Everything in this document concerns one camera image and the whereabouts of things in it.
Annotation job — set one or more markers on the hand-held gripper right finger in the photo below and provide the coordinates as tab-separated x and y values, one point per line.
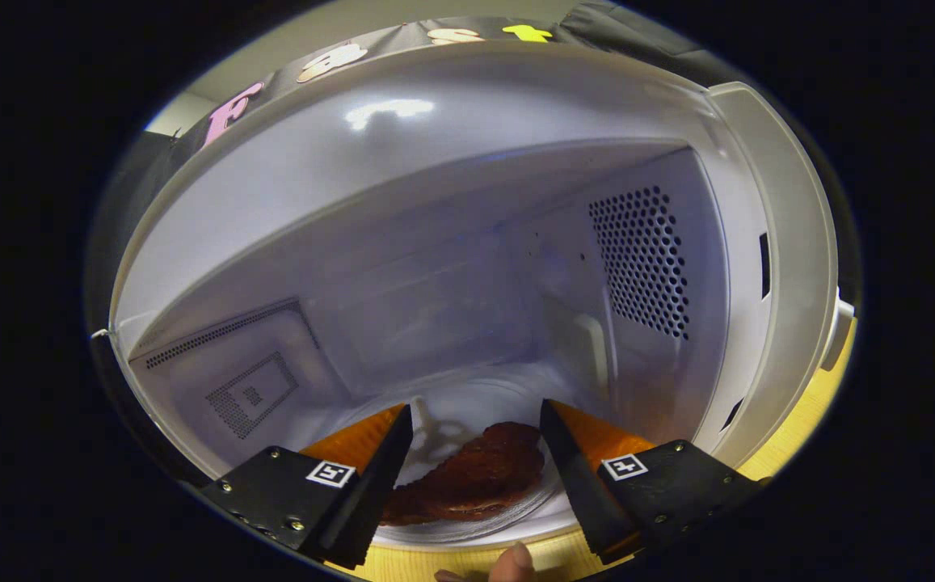
580	485

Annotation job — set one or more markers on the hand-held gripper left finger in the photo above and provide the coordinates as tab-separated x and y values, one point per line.
370	485

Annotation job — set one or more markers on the brown fried meat piece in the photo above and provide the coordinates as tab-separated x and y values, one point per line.
475	477

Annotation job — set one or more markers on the white toaster oven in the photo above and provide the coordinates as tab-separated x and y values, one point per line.
435	242

